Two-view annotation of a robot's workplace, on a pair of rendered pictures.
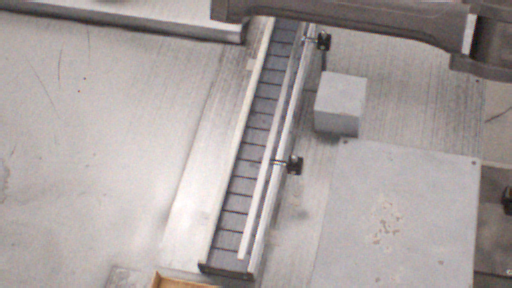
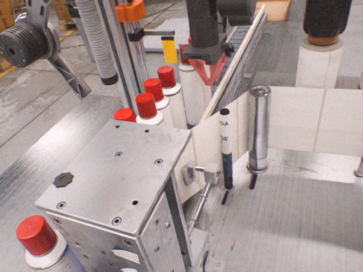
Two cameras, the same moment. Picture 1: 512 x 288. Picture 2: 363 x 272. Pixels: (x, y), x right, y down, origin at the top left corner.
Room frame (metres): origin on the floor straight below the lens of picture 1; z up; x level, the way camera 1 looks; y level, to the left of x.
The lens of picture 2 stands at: (1.84, 0.21, 1.35)
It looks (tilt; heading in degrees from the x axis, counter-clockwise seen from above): 39 degrees down; 198
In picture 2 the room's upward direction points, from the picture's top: 10 degrees counter-clockwise
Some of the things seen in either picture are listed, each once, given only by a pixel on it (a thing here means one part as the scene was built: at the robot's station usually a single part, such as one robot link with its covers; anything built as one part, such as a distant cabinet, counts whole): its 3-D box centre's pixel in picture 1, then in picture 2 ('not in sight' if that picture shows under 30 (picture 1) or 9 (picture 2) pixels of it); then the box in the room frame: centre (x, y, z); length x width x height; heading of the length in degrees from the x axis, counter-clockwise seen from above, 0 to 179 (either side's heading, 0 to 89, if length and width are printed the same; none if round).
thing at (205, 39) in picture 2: not in sight; (204, 33); (1.26, 0.10, 1.13); 0.10 x 0.07 x 0.07; 170
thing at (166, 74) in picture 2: not in sight; (173, 111); (1.32, 0.03, 0.98); 0.05 x 0.05 x 0.20
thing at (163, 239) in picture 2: not in sight; (142, 234); (1.64, 0.07, 1.01); 0.14 x 0.13 x 0.26; 170
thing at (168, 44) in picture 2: not in sight; (169, 49); (1.26, 0.02, 1.09); 0.03 x 0.01 x 0.06; 80
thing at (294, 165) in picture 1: (284, 174); not in sight; (0.58, 0.08, 0.91); 0.07 x 0.03 x 0.16; 80
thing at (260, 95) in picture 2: not in sight; (258, 131); (1.38, 0.21, 0.97); 0.05 x 0.05 x 0.19
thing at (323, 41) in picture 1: (314, 52); not in sight; (0.87, 0.03, 0.91); 0.07 x 0.03 x 0.16; 80
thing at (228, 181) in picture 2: not in sight; (227, 152); (1.44, 0.16, 0.97); 0.02 x 0.02 x 0.19
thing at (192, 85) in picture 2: not in sight; (192, 87); (1.22, 0.05, 0.98); 0.05 x 0.05 x 0.20
